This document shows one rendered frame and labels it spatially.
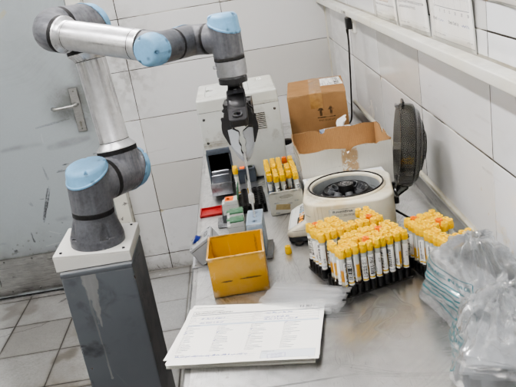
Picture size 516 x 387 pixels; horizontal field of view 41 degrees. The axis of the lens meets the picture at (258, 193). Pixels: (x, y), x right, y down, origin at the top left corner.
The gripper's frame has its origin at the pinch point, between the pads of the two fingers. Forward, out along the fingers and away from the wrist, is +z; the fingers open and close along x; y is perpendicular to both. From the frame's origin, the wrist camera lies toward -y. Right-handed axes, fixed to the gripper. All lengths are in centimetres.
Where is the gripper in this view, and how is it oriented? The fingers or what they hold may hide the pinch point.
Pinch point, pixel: (245, 157)
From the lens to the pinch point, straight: 171.8
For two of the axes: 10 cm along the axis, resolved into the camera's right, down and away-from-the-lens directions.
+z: 1.5, 9.3, 3.3
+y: 0.4, -3.4, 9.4
